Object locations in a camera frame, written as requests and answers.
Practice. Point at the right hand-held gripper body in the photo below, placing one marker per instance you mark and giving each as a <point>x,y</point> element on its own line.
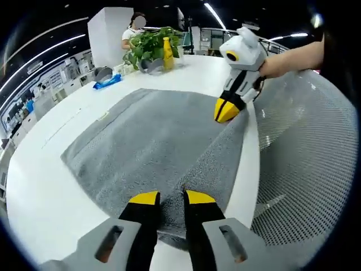
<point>248,53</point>

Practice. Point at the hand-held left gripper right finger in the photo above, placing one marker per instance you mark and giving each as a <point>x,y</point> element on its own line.
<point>203,217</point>

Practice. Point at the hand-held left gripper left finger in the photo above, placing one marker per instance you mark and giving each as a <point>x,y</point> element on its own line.
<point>141,214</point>

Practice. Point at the grey towel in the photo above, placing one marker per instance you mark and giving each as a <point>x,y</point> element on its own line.
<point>141,141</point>

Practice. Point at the black tripod stand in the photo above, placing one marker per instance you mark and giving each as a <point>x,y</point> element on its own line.
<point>189,34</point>

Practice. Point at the yellow bottle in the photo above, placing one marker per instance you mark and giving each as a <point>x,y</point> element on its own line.
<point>168,55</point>

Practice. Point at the grey rounded object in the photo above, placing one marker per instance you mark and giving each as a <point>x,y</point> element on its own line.
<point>152,66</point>
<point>103,73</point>

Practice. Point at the person's black sleeve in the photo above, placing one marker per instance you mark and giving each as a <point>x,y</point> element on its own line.
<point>330,48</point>

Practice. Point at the grey mesh chair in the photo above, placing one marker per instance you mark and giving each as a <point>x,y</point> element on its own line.
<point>304,155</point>

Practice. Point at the white table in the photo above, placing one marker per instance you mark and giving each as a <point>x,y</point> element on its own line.
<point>56,183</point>

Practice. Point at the green potted plant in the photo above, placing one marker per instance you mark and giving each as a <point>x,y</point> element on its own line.
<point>149,43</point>

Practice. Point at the blue packet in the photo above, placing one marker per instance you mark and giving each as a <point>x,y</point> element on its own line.
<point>107,82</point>

